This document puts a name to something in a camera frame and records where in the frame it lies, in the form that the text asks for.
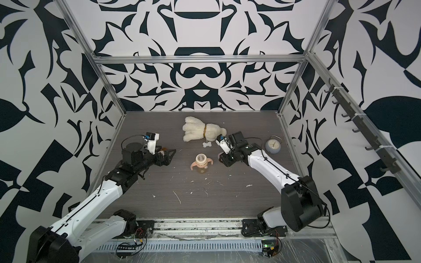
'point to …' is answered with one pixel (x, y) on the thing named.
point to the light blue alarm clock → (273, 146)
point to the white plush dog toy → (194, 129)
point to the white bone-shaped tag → (208, 144)
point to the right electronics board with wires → (271, 248)
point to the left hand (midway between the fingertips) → (166, 145)
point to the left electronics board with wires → (125, 250)
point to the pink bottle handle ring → (194, 163)
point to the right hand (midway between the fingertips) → (224, 154)
